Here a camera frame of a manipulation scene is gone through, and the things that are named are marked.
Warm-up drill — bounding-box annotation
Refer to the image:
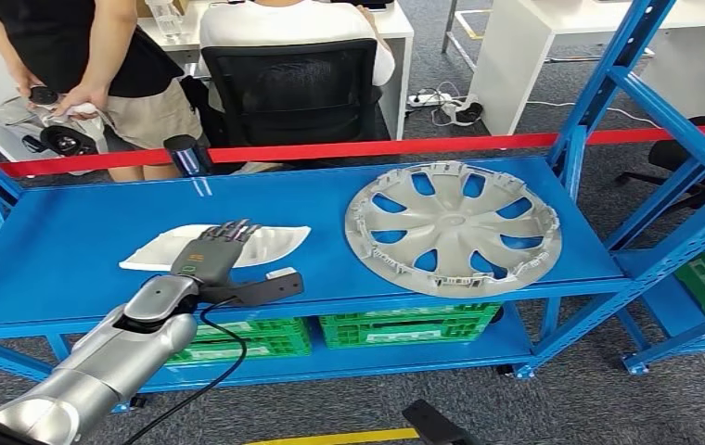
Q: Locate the white power strip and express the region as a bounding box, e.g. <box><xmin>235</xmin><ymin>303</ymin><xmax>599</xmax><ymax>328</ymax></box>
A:
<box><xmin>407</xmin><ymin>92</ymin><xmax>455</xmax><ymax>108</ymax></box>

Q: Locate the silver wheel hubcap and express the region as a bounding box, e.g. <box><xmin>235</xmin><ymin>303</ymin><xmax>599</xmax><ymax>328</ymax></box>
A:
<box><xmin>344</xmin><ymin>160</ymin><xmax>563</xmax><ymax>299</ymax></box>

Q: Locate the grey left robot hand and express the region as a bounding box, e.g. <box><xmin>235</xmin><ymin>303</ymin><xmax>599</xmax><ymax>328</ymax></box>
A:
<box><xmin>170</xmin><ymin>219</ymin><xmax>263</xmax><ymax>288</ymax></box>

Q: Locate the black mesh office chair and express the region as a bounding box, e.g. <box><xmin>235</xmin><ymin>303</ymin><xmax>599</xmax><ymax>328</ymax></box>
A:
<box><xmin>200</xmin><ymin>37</ymin><xmax>391</xmax><ymax>152</ymax></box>

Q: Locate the red barrier belt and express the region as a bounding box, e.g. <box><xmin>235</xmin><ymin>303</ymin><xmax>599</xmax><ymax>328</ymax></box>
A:
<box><xmin>0</xmin><ymin>124</ymin><xmax>705</xmax><ymax>184</ymax></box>

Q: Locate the white curved plastic part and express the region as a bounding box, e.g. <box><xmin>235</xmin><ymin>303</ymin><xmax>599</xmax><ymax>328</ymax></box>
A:
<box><xmin>119</xmin><ymin>223</ymin><xmax>312</xmax><ymax>273</ymax></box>

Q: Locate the grey black headset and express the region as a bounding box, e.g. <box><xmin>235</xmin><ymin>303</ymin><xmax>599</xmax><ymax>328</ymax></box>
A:
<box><xmin>0</xmin><ymin>97</ymin><xmax>108</xmax><ymax>158</ymax></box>

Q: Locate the blue metal shelf rack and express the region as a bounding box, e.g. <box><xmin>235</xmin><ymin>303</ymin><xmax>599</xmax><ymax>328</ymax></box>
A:
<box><xmin>0</xmin><ymin>0</ymin><xmax>705</xmax><ymax>412</ymax></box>
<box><xmin>613</xmin><ymin>223</ymin><xmax>705</xmax><ymax>375</ymax></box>

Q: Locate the white handheld controller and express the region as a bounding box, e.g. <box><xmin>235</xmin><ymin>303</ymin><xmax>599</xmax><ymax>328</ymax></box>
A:
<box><xmin>51</xmin><ymin>102</ymin><xmax>98</xmax><ymax>121</ymax></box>

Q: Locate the yellow floor tape square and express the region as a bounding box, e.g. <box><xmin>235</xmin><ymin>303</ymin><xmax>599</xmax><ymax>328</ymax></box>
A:
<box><xmin>244</xmin><ymin>427</ymin><xmax>421</xmax><ymax>445</ymax></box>

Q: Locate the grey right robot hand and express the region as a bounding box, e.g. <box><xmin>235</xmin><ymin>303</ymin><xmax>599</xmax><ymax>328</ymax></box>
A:
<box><xmin>401</xmin><ymin>399</ymin><xmax>473</xmax><ymax>445</ymax></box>

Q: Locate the black power adapter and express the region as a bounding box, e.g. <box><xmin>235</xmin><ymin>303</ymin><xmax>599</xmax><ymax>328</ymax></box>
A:
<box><xmin>454</xmin><ymin>101</ymin><xmax>484</xmax><ymax>126</ymax></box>

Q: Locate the clear water bottle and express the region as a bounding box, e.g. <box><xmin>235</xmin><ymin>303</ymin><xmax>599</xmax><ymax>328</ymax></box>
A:
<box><xmin>146</xmin><ymin>0</ymin><xmax>185</xmax><ymax>38</ymax></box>

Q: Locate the black barrier post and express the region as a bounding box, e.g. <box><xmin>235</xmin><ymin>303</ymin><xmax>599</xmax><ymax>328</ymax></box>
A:
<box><xmin>163</xmin><ymin>134</ymin><xmax>212</xmax><ymax>178</ymax></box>

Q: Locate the black handheld controller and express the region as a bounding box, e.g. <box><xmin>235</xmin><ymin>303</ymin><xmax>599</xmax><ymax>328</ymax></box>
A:
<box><xmin>28</xmin><ymin>85</ymin><xmax>58</xmax><ymax>107</ymax></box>

